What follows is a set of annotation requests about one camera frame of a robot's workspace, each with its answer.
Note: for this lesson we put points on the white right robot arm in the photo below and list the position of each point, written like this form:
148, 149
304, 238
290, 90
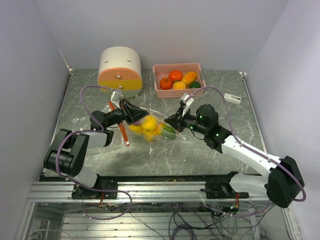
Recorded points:
281, 180

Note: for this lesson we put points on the round pastel mini drawer cabinet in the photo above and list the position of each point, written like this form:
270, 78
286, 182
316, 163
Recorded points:
120, 68

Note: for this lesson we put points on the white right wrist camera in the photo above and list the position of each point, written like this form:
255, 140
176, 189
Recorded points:
186, 101

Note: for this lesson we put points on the white plastic clip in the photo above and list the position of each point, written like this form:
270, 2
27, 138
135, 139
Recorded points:
232, 99

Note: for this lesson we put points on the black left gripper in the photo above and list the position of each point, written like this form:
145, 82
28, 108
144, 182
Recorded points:
132, 113

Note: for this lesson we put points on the fake yellow lemon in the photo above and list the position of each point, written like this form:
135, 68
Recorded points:
149, 123

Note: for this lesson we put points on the fake yellow orange mango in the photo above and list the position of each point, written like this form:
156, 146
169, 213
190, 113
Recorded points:
189, 77

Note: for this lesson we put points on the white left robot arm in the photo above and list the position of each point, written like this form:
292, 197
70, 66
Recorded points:
67, 152

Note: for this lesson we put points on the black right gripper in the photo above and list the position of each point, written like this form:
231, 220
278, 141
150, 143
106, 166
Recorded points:
173, 120

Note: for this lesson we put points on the clear red-zip bag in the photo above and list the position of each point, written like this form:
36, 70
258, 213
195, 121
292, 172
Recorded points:
117, 125

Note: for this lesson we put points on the fake yellow peach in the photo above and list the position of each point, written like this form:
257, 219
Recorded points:
179, 85

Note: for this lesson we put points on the fake dark green avocado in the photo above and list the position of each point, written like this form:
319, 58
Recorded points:
195, 85

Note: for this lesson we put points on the aluminium rail frame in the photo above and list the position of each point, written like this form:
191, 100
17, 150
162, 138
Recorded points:
154, 208

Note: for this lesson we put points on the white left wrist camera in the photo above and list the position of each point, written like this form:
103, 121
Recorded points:
116, 96

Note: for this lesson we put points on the fake red orange tomato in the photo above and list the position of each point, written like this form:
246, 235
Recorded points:
166, 83

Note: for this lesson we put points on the clear white-slider zip bag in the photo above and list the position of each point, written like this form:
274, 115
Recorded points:
160, 119

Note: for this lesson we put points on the fake green orange mango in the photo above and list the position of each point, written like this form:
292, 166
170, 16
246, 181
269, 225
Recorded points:
167, 132

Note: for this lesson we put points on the fake yellow bell pepper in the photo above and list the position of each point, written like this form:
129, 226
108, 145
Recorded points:
149, 136

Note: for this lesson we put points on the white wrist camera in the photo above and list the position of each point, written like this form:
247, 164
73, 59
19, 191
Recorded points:
186, 101
116, 96

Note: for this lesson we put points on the pink perforated plastic basket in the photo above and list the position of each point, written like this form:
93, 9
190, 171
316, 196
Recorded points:
162, 70

